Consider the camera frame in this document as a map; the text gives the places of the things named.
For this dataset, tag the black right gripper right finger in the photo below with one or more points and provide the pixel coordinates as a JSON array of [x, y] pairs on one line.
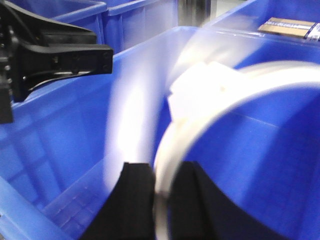
[[199, 210]]

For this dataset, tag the brown labelled cardboard box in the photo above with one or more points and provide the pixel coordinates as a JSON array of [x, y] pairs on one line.
[[306, 30]]

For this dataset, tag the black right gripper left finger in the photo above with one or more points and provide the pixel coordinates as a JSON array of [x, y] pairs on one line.
[[127, 214]]

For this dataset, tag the blue bin behind middle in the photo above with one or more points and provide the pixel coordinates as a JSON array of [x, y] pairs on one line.
[[128, 24]]

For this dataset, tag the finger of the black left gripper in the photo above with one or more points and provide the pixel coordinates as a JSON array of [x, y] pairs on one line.
[[35, 51]]

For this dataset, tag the blue bin behind left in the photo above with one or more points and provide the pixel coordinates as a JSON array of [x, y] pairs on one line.
[[83, 13]]

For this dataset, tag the blue bin with cardboard box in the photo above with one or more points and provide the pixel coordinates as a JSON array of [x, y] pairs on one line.
[[275, 12]]

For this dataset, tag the white curved PVC pipe clamp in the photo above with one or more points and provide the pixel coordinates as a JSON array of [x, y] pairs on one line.
[[199, 97]]

